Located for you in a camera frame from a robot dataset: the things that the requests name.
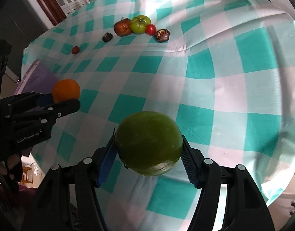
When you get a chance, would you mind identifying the orange tangerine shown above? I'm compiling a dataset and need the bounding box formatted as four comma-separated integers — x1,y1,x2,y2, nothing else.
52,79,81,103

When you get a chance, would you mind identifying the green round fruit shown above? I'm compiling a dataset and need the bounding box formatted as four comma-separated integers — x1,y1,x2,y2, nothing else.
114,111,183,176

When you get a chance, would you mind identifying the dark brown wrinkled fruit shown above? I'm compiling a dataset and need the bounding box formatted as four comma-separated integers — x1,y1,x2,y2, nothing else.
154,29,170,43

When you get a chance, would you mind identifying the operator hand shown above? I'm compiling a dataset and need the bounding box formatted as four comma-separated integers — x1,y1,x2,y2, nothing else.
0,154,23,191

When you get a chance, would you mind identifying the purple cardboard box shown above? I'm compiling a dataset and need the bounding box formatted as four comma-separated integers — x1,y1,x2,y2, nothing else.
14,59,58,95

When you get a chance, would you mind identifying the small dark brown fruit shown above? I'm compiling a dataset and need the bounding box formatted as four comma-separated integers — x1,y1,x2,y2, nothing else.
102,32,113,43

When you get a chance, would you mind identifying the dark red wrinkled apple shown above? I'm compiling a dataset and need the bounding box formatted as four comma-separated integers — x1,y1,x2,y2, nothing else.
114,18,133,37

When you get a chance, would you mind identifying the large green tomato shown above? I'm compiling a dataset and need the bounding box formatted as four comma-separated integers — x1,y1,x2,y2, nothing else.
130,15,152,34

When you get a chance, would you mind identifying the small red cherry tomato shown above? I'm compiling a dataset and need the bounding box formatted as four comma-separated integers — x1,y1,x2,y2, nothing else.
145,24,157,35

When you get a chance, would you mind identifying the teal white checkered tablecloth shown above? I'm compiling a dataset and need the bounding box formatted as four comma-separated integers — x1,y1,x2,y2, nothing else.
21,0,295,231

